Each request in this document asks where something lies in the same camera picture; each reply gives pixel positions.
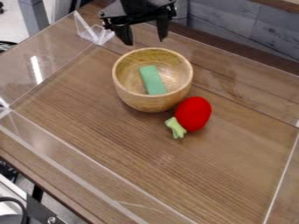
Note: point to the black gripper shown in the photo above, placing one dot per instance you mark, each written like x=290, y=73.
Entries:
x=128, y=12

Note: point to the green rectangular stick block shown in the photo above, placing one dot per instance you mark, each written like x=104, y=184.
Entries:
x=153, y=80

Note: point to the brown wooden bowl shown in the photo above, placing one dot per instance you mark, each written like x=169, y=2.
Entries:
x=176, y=70

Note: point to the red plush strawberry toy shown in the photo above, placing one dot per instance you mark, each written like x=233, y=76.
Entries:
x=190, y=116

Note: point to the clear acrylic tray wall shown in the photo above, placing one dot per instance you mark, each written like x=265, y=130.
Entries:
x=109, y=160

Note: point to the black metal bracket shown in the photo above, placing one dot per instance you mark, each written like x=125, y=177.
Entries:
x=39, y=214

